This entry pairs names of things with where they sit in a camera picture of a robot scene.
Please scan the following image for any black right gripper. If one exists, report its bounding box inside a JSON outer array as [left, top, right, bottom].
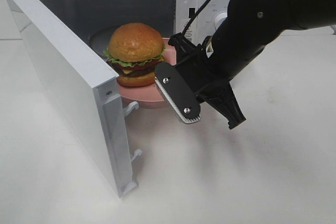
[[169, 34, 246, 130]]

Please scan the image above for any pink plate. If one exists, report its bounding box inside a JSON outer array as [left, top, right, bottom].
[[118, 38, 176, 109]]

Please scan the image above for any toy hamburger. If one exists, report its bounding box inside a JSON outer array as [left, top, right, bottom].
[[104, 23, 165, 88]]

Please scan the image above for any white microwave door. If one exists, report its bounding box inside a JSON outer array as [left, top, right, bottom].
[[7, 0, 142, 197]]

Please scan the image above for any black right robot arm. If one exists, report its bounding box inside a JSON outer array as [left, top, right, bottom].
[[162, 0, 335, 129]]

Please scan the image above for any white upper microwave knob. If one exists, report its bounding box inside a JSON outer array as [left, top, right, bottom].
[[213, 12, 227, 30]]

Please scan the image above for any glass microwave turntable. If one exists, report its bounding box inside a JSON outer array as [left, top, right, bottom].
[[89, 26, 118, 59]]

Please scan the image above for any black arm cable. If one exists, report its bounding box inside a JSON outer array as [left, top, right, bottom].
[[181, 0, 226, 36]]

